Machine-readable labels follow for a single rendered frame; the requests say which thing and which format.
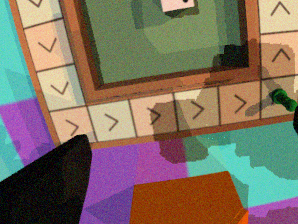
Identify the green pawn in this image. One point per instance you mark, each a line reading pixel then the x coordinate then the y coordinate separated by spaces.
pixel 280 97

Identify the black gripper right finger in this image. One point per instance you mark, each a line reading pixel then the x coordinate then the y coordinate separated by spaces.
pixel 295 122

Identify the brown die with black pips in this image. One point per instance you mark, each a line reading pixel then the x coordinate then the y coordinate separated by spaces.
pixel 171 5

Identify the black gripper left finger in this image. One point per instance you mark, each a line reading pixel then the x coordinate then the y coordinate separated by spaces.
pixel 51 190

